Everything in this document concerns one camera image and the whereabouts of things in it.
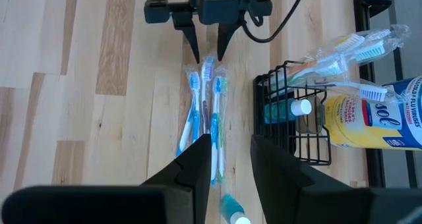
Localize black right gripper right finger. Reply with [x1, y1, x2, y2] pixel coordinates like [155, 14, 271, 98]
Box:
[249, 134, 422, 224]

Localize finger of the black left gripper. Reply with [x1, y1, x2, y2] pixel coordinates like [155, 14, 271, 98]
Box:
[216, 21, 243, 62]
[171, 12, 201, 64]

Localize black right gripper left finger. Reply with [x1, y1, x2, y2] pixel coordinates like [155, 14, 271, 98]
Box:
[1, 133, 213, 224]

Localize dark blue toothbrush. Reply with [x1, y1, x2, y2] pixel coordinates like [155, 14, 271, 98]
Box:
[200, 55, 217, 136]

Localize light blue toothbrush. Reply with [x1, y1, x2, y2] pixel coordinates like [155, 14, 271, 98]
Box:
[175, 70, 202, 157]

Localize blue green toothbrush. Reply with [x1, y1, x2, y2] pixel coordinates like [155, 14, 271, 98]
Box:
[210, 74, 230, 187]

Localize blue mouthwash bottle white cap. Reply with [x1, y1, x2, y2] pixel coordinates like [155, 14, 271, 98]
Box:
[262, 98, 313, 125]
[218, 193, 252, 224]

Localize orange white toothbrush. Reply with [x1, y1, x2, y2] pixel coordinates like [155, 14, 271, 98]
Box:
[276, 32, 367, 86]

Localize green white toothbrush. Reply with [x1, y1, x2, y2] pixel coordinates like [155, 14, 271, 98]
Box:
[273, 23, 411, 90]

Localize Lysol wipes canister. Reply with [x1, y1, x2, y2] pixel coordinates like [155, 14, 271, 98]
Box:
[322, 74, 422, 152]

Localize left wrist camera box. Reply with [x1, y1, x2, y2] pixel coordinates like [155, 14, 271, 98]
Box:
[198, 0, 247, 26]

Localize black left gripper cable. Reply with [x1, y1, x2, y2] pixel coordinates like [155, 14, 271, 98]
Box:
[242, 0, 309, 43]

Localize black wire basket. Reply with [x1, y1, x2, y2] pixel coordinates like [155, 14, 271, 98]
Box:
[253, 60, 332, 167]

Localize black aluminium table frame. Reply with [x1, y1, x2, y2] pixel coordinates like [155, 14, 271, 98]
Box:
[351, 0, 416, 188]

